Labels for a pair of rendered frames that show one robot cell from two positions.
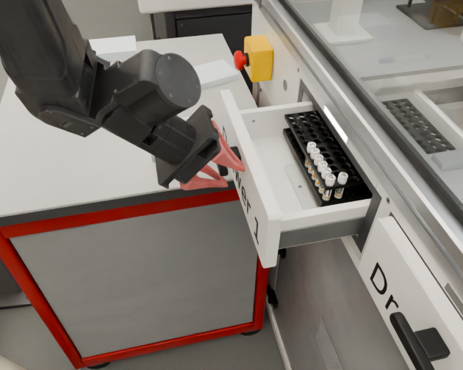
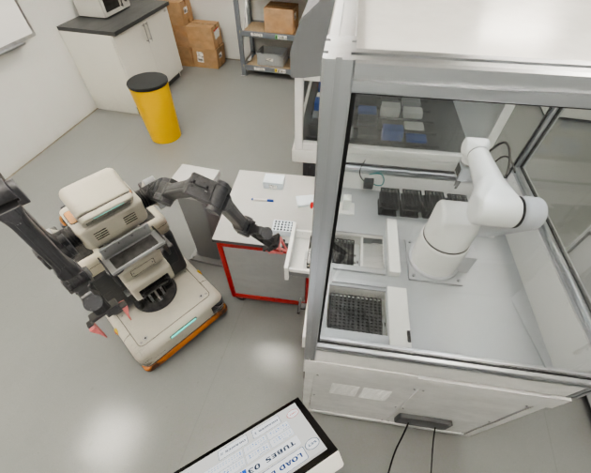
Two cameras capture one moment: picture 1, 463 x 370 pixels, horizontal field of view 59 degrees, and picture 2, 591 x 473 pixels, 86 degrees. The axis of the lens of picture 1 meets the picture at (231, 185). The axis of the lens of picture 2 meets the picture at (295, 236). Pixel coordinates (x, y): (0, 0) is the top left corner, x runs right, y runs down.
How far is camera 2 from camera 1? 1.04 m
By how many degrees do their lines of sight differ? 15
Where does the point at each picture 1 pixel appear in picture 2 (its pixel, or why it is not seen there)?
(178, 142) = (267, 242)
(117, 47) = (276, 180)
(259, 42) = not seen: hidden behind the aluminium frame
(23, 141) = not seen: hidden behind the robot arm
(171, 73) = (265, 232)
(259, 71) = not seen: hidden behind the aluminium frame
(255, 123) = (303, 234)
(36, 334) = (220, 279)
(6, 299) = (213, 261)
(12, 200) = (226, 236)
